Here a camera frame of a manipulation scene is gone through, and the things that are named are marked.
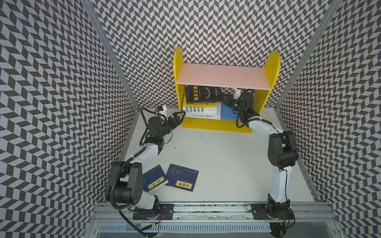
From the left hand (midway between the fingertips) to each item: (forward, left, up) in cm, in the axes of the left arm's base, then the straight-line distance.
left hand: (184, 115), depth 82 cm
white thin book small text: (+7, -13, -8) cm, 17 cm away
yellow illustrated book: (+9, -13, -1) cm, 16 cm away
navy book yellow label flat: (-27, +2, -23) cm, 36 cm away
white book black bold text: (+9, -20, -4) cm, 22 cm away
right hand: (+14, -21, +1) cm, 26 cm away
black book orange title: (+16, -9, +2) cm, 19 cm away
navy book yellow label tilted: (-29, +17, -21) cm, 39 cm away
